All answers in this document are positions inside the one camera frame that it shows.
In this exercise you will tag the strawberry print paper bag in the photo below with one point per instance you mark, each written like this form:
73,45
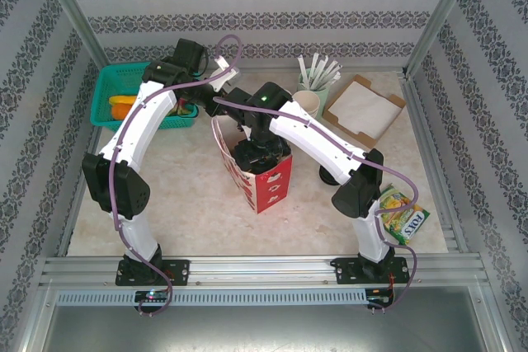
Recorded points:
268,191

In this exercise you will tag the white paper napkin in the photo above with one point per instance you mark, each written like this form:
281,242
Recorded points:
363,106

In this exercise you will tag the brown cardboard napkin tray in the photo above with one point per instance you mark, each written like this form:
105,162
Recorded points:
397,101

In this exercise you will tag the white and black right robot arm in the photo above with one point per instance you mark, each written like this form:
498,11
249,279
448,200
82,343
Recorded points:
321,137

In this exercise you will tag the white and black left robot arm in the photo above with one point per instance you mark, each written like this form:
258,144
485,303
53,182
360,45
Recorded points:
144,121

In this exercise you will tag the green paper coffee cup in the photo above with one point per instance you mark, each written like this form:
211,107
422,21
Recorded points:
306,100
317,116
317,112

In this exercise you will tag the pink dragon fruit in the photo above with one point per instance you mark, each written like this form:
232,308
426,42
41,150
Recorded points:
185,108

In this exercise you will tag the teal plastic basket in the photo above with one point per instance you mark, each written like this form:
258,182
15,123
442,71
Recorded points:
115,80

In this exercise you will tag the bunch of wrapped white straws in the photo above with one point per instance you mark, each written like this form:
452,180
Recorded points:
304,69

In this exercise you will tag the green straw holder cup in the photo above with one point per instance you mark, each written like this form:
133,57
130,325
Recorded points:
326,94

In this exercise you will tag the orange oblong fruit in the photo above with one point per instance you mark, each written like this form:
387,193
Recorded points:
121,111

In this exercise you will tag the white wrapped straw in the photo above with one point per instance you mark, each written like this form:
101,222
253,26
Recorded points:
315,67
322,69
336,79
338,68
330,71

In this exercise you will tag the yellow green candy packet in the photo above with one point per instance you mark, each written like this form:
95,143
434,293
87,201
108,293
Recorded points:
406,220

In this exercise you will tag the grey sheet metal panel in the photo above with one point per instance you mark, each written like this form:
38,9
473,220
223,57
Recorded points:
264,327

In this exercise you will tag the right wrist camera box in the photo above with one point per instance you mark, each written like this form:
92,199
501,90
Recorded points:
247,131

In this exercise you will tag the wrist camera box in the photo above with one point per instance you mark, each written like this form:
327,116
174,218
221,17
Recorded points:
224,73
247,131

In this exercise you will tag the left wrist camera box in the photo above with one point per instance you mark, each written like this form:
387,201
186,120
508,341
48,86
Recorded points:
224,73

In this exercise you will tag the aluminium mounting rail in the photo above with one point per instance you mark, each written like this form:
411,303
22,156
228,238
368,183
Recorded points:
260,269

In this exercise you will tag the aluminium side rail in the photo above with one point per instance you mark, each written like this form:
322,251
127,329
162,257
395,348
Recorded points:
417,121
91,142

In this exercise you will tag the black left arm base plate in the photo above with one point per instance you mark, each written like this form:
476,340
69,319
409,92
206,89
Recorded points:
177,271

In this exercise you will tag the aluminium frame post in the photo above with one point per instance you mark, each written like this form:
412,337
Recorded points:
70,10
441,14

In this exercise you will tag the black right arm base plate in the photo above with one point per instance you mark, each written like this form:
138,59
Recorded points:
346,271

